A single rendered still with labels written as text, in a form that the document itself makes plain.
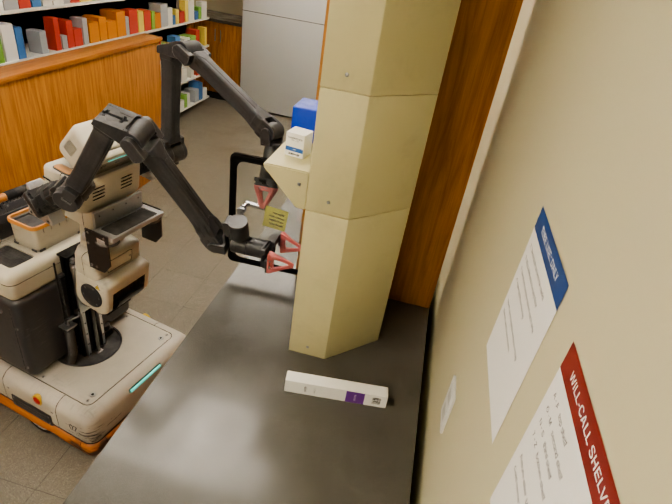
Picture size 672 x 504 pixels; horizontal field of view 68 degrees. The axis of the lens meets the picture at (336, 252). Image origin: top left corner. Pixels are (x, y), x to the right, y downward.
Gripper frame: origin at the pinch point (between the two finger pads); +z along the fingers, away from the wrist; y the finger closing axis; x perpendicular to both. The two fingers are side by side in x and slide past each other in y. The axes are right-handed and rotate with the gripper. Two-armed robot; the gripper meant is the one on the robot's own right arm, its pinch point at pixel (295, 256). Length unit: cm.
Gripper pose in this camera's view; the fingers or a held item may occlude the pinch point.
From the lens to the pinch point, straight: 146.8
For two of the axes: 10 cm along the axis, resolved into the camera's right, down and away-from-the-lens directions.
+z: 9.7, 2.2, -1.2
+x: -1.2, 8.3, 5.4
